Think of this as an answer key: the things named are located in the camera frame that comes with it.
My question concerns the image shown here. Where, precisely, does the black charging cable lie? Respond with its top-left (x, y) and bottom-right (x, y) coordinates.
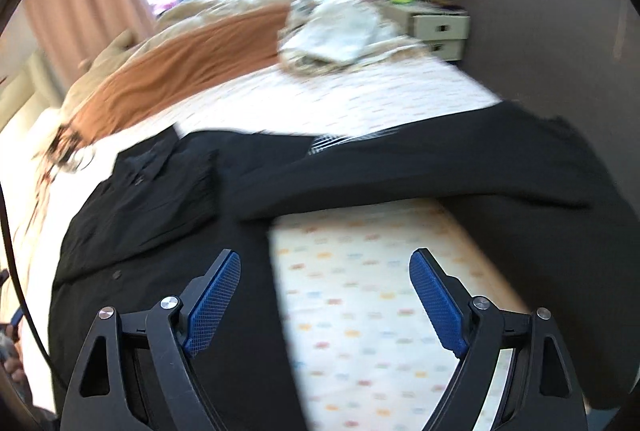
top-left (35, 121), bottom-right (98, 174)

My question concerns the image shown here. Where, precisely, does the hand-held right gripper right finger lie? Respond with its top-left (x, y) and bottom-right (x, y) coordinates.
top-left (409, 248), bottom-right (588, 431)

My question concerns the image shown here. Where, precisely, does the black button shirt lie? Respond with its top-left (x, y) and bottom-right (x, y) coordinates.
top-left (47, 128), bottom-right (311, 431)

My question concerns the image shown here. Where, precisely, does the large black garment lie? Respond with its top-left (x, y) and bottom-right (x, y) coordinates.
top-left (220, 100), bottom-right (640, 409)

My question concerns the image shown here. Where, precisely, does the cream nightstand with drawers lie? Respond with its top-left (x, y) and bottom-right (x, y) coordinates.
top-left (377, 0), bottom-right (471, 62)

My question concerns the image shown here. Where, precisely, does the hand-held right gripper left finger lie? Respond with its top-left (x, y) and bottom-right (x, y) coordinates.
top-left (60, 248), bottom-right (242, 431)

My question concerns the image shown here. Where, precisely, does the floral white bedsheet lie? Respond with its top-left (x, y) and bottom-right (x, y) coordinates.
top-left (0, 0), bottom-right (531, 431)

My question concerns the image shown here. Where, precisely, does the orange blanket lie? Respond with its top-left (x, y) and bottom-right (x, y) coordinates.
top-left (65, 4), bottom-right (293, 147)

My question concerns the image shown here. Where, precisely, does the cream clothes pile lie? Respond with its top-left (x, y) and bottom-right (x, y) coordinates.
top-left (277, 0), bottom-right (431, 74)

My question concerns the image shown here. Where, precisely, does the beige duvet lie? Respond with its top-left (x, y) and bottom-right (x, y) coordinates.
top-left (60, 0), bottom-right (311, 112)

